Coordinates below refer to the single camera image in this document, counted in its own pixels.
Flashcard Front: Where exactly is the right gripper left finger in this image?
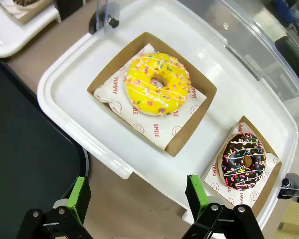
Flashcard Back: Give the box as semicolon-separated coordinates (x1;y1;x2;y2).
23;175;93;239

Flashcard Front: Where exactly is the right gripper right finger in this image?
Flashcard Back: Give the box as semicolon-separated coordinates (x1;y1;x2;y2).
181;174;262;239

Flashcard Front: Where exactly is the brown cardboard donut tray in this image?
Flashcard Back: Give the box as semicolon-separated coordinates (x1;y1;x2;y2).
200;115;283;220
86;31;218;158
0;0;53;25

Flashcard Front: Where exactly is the yellow sprinkled donut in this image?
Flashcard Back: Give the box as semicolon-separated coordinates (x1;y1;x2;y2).
124;51;191;117

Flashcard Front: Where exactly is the clear display case lid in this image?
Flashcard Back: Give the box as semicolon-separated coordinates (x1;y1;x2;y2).
94;0;299;200

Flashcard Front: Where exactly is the chocolate sprinkled donut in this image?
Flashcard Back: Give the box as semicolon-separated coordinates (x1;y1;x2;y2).
220;132;267;191
13;0;39;7

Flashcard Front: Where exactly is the black serving tray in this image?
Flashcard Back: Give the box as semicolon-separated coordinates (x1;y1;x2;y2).
0;53;90;239

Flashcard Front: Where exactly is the white printed paper liner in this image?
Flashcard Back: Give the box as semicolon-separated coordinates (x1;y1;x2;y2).
204;123;281;207
1;0;24;18
93;43;207;150

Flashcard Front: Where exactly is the white display case base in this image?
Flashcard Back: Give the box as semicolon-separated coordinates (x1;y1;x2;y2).
36;0;299;230
0;0;62;58

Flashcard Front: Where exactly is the black office chair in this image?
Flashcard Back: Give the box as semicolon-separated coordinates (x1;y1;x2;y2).
275;36;299;95

